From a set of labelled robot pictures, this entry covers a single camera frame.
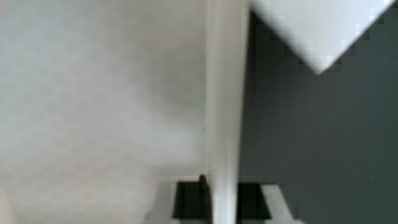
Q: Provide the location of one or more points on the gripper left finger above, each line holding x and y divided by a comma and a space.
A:
192, 202

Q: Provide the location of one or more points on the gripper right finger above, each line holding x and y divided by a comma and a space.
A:
263, 208

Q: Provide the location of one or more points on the white drawer with knob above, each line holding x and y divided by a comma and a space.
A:
121, 89

